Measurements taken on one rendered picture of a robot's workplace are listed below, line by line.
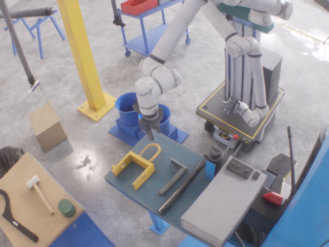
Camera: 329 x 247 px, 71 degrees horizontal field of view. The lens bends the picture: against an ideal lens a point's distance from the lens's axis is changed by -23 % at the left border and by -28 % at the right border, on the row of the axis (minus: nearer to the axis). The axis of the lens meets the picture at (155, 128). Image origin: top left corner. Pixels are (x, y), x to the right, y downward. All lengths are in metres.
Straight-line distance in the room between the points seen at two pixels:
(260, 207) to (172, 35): 0.96
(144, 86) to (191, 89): 2.31
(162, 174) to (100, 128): 1.89
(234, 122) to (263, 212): 1.51
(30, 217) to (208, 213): 1.11
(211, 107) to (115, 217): 1.40
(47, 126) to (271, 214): 2.56
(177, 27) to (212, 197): 0.82
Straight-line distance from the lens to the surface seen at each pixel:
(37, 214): 1.80
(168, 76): 1.35
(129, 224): 2.61
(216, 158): 1.37
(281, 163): 1.70
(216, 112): 2.84
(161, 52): 1.43
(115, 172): 1.55
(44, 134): 3.24
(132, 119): 2.96
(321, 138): 1.26
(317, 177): 0.65
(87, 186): 2.92
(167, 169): 1.56
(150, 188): 1.51
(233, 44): 1.79
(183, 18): 1.43
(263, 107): 2.14
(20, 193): 1.96
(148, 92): 1.30
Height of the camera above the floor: 2.35
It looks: 48 degrees down
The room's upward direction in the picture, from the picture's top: 11 degrees counter-clockwise
